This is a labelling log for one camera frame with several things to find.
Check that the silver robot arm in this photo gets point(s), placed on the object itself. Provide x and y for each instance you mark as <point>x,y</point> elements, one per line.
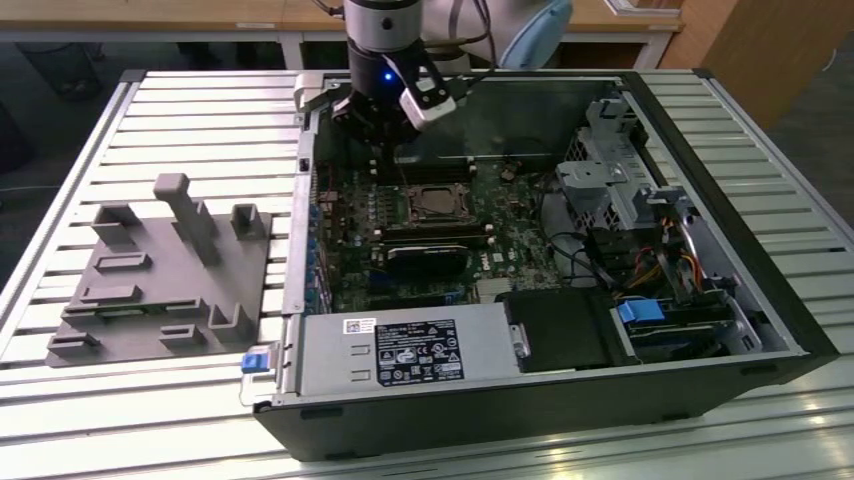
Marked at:
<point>374,35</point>

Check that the metal CPU socket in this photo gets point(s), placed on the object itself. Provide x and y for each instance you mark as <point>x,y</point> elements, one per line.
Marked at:
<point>437,222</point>

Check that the black drive bay cover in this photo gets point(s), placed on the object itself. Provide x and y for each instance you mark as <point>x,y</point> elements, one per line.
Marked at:
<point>561,330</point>

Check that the round coin battery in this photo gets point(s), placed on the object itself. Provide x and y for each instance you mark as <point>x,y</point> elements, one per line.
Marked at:
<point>508,173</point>

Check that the black graphics card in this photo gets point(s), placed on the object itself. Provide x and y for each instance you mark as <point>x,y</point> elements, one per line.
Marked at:
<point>428,262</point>

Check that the green motherboard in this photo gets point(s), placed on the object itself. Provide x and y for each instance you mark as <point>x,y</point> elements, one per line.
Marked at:
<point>528,235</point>

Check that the grey metal drive cage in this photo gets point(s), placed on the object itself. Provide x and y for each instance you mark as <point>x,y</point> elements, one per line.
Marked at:
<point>601,200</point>

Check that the small silver heatsink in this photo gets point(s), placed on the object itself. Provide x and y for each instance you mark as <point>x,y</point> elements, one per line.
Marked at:
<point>496,290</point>

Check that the grey parts rack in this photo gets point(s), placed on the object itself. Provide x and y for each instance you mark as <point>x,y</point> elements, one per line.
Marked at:
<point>167,280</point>

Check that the grey power supply unit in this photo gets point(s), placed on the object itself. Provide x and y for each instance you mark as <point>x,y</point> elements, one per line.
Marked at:
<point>334,360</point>

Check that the wooden cabinet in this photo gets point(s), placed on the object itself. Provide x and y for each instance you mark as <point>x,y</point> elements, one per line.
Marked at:
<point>768,60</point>

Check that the blue latch tab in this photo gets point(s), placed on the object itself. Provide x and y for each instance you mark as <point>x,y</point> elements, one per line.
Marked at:
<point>256,363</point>

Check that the blue disk carrier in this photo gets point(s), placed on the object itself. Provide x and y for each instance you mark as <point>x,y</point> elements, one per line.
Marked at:
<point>641,311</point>

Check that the black PC case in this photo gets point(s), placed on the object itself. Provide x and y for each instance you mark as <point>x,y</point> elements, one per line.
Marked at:
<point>468,430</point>

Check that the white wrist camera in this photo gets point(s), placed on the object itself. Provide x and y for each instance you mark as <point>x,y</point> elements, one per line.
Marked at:
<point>428,107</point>

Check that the wooden desk with white frame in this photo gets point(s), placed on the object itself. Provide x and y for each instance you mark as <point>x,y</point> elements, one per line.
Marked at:
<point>201,15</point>

